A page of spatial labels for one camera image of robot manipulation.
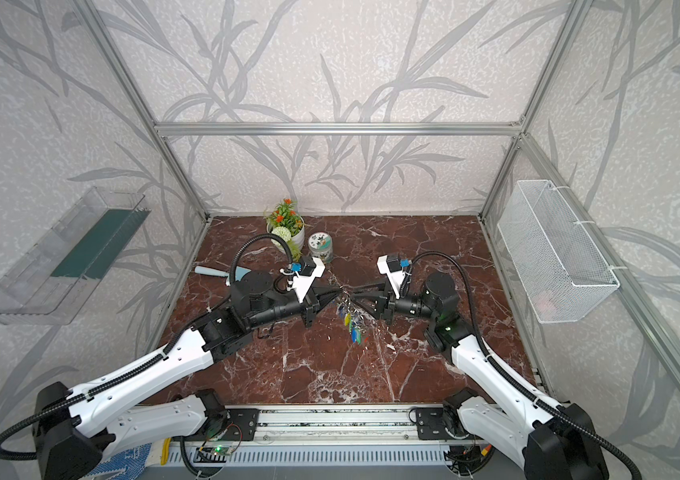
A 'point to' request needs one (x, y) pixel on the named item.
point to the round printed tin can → (321, 246)
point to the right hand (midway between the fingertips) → (356, 288)
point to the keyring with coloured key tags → (351, 316)
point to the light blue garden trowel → (240, 272)
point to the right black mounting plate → (430, 423)
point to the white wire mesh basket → (561, 271)
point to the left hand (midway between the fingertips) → (343, 285)
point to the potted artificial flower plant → (286, 222)
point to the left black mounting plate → (242, 424)
